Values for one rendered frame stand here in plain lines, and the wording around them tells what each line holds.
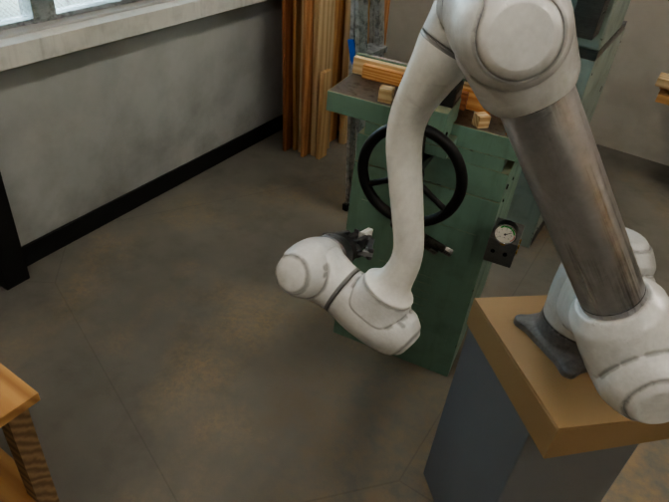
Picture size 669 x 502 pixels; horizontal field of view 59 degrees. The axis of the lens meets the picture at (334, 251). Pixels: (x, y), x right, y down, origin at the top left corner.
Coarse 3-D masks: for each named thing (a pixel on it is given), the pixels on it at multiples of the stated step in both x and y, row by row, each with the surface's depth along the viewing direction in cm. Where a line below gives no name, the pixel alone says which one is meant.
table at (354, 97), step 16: (352, 80) 174; (368, 80) 176; (336, 96) 166; (352, 96) 164; (368, 96) 165; (336, 112) 168; (352, 112) 166; (368, 112) 164; (384, 112) 162; (464, 112) 162; (464, 128) 155; (480, 128) 154; (496, 128) 155; (432, 144) 151; (464, 144) 157; (480, 144) 155; (496, 144) 154; (512, 160) 154
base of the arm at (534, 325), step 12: (540, 312) 128; (516, 324) 126; (528, 324) 125; (540, 324) 122; (540, 336) 122; (552, 336) 119; (540, 348) 121; (552, 348) 119; (564, 348) 117; (576, 348) 116; (552, 360) 118; (564, 360) 116; (576, 360) 117; (564, 372) 115; (576, 372) 115
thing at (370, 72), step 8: (368, 64) 175; (368, 72) 175; (376, 72) 174; (384, 72) 173; (392, 72) 172; (400, 72) 172; (376, 80) 175; (384, 80) 174; (392, 80) 173; (400, 80) 172
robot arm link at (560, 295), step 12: (636, 240) 108; (636, 252) 105; (648, 252) 106; (648, 264) 106; (564, 276) 114; (648, 276) 107; (552, 288) 119; (564, 288) 113; (552, 300) 118; (564, 300) 112; (552, 312) 118; (564, 312) 112; (552, 324) 118; (564, 324) 114; (564, 336) 117
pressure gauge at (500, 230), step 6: (504, 222) 158; (510, 222) 158; (498, 228) 159; (504, 228) 158; (510, 228) 157; (516, 228) 158; (498, 234) 160; (510, 234) 158; (516, 234) 157; (498, 240) 160; (504, 240) 160; (510, 240) 159
